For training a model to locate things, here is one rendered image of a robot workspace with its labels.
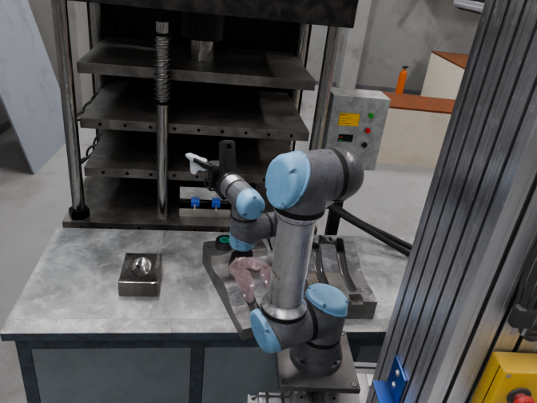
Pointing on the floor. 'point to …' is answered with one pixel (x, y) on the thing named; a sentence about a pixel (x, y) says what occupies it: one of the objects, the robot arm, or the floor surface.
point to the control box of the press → (355, 130)
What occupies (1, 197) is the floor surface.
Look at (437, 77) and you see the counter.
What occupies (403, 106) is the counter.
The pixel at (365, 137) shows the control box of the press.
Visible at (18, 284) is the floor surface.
